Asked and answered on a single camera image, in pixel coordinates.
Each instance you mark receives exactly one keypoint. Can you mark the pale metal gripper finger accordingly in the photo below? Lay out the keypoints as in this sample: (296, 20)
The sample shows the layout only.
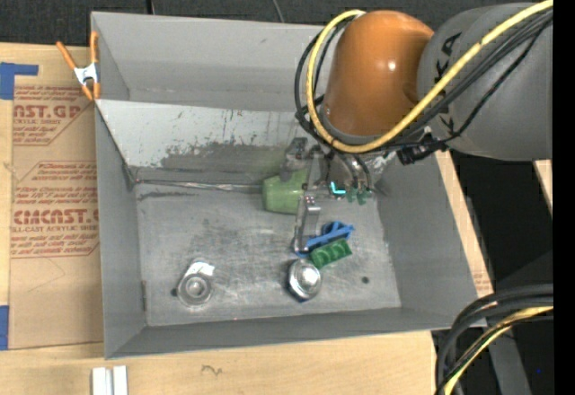
(306, 218)
(294, 157)

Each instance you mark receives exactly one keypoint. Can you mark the blue plastic clip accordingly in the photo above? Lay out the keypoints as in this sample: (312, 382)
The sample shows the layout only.
(330, 235)

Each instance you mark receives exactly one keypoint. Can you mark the light green sponge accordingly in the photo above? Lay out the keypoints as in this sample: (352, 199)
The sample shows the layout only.
(280, 198)

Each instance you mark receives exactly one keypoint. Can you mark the dark green ribbed piece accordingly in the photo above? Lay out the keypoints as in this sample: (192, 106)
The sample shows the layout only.
(331, 253)

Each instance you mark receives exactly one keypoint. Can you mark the shiny metal cup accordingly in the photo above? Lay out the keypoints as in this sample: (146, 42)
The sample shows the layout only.
(305, 278)

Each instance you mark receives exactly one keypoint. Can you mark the grey metal bin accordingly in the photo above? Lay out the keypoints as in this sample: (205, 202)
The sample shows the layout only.
(233, 240)

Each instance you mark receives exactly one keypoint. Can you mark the brown cardboard board, red print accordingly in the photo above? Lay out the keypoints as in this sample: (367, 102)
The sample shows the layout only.
(49, 204)

